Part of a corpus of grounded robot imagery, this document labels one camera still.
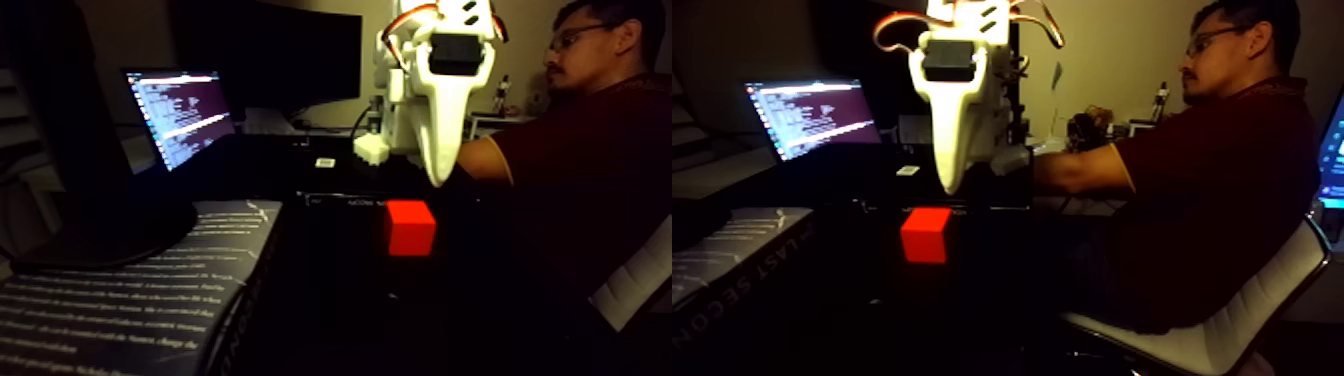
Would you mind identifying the red cube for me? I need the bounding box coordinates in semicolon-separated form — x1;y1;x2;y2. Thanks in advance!
384;198;438;259

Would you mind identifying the dark leader arm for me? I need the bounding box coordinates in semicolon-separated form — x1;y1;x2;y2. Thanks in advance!
1065;105;1114;154

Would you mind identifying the large black monitor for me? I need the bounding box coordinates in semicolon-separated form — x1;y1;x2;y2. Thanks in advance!
173;0;364;115

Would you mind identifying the laptop with lit screen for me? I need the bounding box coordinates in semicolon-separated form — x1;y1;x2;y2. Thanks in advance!
123;68;238;173

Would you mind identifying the dark box with white print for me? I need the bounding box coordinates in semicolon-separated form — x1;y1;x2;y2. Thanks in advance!
0;199;285;376

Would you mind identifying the black monitor with stand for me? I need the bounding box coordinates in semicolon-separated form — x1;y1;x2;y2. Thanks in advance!
0;0;201;272

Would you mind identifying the person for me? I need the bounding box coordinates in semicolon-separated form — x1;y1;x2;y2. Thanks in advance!
1034;0;1322;335

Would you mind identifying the white office chair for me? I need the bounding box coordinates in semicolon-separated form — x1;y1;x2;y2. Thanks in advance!
1060;215;1335;376

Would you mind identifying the blue lit screen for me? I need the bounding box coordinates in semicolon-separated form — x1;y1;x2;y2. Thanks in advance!
1317;89;1344;211

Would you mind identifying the orange servo cable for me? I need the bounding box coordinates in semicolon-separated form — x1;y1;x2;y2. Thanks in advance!
871;8;936;56

